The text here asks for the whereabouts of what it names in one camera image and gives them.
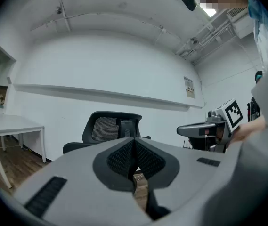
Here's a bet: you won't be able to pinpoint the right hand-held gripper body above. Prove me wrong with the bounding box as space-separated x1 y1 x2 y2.
205 98 244 153

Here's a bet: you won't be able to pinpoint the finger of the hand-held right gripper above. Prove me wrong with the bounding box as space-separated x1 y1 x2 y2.
176 122 217 137

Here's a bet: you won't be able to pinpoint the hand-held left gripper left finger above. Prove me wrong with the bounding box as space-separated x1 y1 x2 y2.
13 137 154 226

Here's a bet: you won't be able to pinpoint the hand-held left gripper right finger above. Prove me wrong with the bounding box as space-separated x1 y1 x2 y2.
134 137 240 221

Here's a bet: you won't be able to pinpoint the black office chair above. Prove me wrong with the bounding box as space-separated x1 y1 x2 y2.
62 111 152 155

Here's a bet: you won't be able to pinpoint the person's right forearm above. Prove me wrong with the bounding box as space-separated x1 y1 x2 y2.
230 115 266 143

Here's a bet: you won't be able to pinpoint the person's pale clothing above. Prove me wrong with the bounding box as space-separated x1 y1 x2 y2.
204 0 268 226

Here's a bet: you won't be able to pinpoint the white ceiling pipes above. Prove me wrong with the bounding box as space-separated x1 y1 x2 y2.
176 20 234 66

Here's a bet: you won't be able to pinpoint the white table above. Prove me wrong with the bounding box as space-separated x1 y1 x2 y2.
0 113 47 189

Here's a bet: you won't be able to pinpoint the white air conditioner unit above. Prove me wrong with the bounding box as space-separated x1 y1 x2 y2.
226 6 255 39

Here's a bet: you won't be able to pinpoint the ceiling light tube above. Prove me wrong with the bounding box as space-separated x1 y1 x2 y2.
199 2 217 18

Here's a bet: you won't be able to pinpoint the paper wall poster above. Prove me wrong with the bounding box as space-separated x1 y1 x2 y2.
184 76 196 99

